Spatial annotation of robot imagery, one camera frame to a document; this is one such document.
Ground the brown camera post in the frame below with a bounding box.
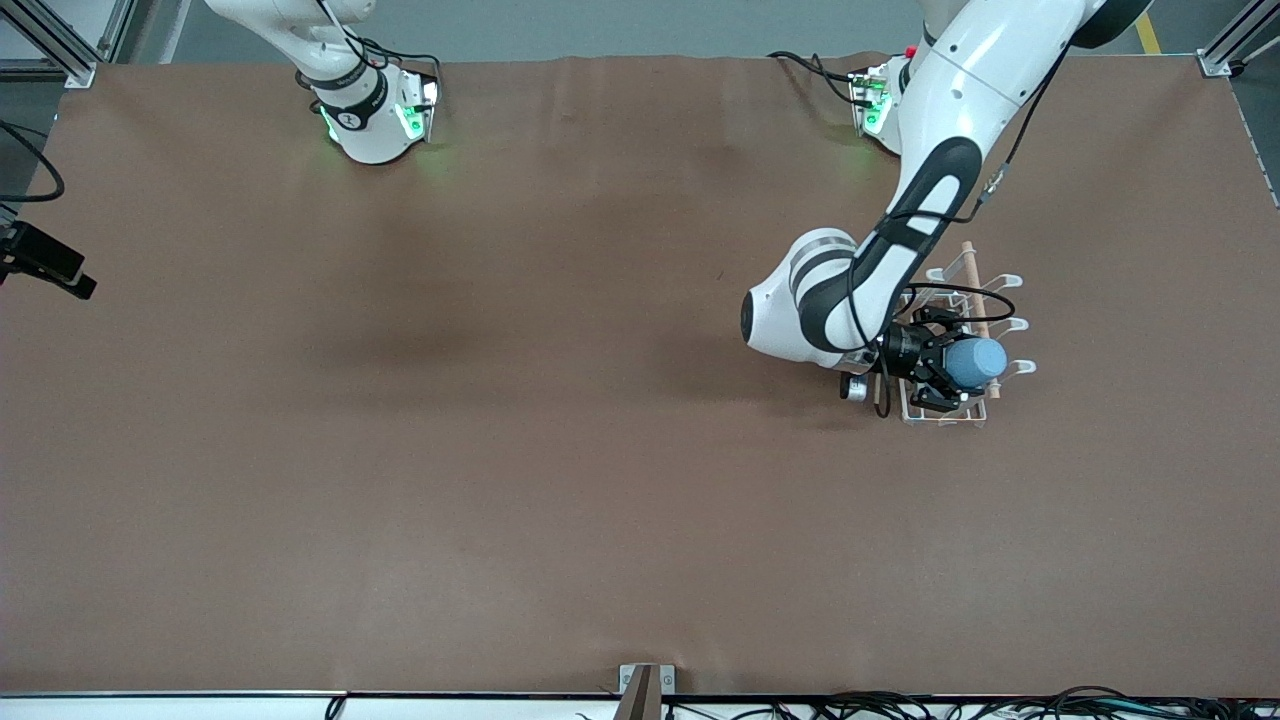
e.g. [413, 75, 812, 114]
[614, 665, 663, 720]

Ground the black right arm base cable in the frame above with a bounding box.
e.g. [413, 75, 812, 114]
[300, 0, 443, 101]

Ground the white wire cup holder rack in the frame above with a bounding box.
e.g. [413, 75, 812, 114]
[888, 241, 1038, 428]

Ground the blue plastic cup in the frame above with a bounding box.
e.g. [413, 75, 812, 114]
[945, 337, 1008, 393]

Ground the black arm base cable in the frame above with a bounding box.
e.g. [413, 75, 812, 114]
[300, 0, 443, 101]
[768, 50, 871, 107]

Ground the black cable bundle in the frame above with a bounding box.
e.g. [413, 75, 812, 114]
[660, 685, 1280, 720]

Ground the aluminium frame profile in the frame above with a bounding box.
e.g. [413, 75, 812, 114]
[1198, 0, 1280, 79]
[0, 0, 137, 89]

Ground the brown table cover sheet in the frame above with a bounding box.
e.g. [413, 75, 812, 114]
[0, 50, 1280, 698]

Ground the black left arm base cable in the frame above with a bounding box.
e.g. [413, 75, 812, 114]
[768, 50, 871, 107]

